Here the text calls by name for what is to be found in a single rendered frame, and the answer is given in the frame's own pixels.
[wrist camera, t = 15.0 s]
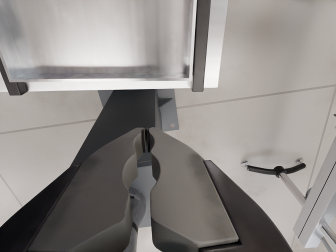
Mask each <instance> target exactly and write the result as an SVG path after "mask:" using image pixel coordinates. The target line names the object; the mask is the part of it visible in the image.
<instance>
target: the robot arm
mask: <svg viewBox="0 0 336 252"><path fill-rule="evenodd" d="M146 146H147V150H148V153H150V154H151V162H152V176H153V178H154V179H155V180H156V184H155V185H154V186H153V188H152V189H151V191H150V219H151V234H152V243H153V245H154V246H155V247H156V248H157V249H158V250H160V251H161V252H293V250H292V249H291V247H290V245H289V244H288V242H287V241H286V239H285V238H284V236H283V235H282V233H281V232H280V230H279V229H278V228H277V226H276V225H275V224H274V222H273V221H272V220H271V219H270V217H269V216H268V215H267V214H266V213H265V212H264V210H263V209H262V208H261V207H260V206H259V205H258V204H257V203H256V202H255V201H254V200H253V199H252V198H251V197H250V196H249V195H248V194H247V193H246V192H244V191H243V190H242V189H241V188H240V187H239V186H238V185H237V184H236V183H235V182H234V181H233V180H232V179H231V178H229V177H228V176H227V175H226V174H225V173H224V172H223V171H222V170H221V169H220V168H219V167H218V166H217V165H216V164H214V163H213V162H212V161H211V160H204V159H203V158H202V157H201V156H200V155H199V154H198V153H197V152H196V151H195V150H193V149H192V148H191V147H189V146H188V145H186V144H185V143H183V142H181V141H179V140H178V139H176V138H174V137H172V136H170V135H168V134H167V133H165V132H163V131H161V130H159V129H158V128H156V127H151V128H143V127H137V128H134V129H133V130H131V131H129V132H127V133H125V134H124V135H122V136H120V137H118V138H116V139H115V140H113V141H111V142H109V143H107V144H106V145H104V146H103V147H101V148H99V149H98V150H97V151H95V152H94V153H93V154H91V155H90V156H89V157H88V158H87V159H85V160H84V161H83V162H82V163H81V164H80V165H72V166H70V167H69V168H68V169H67V170H66V171H64V172H63V173H62V174H61V175H60V176H58V177H57V178H56V179H55V180H54V181H53V182H51V183H50V184H49V185H48V186H47V187H45V188H44V189H43V190H42V191H41V192H39V193H38V194H37V195H36V196H35V197H34V198H32V199H31V200H30V201H29V202H28V203H26V204H25V205H24V206H23V207H22V208H20V209H19V210H18V211H17V212H16V213H15V214H14V215H12V216H11V217H10V218H9V219H8V220H7V221H6V222H5V223H4V224H3V225H2V226H1V227H0V252H137V241H138V229H139V227H140V225H141V222H142V220H143V218H144V215H145V213H146V199H145V197H144V196H143V194H142V193H141V192H140V191H138V190H137V189H135V188H133V187H131V184H132V183H133V182H134V180H135V179H136V178H137V177H138V166H137V161H138V159H139V158H140V156H141V155H142V154H143V153H145V152H146Z"/></svg>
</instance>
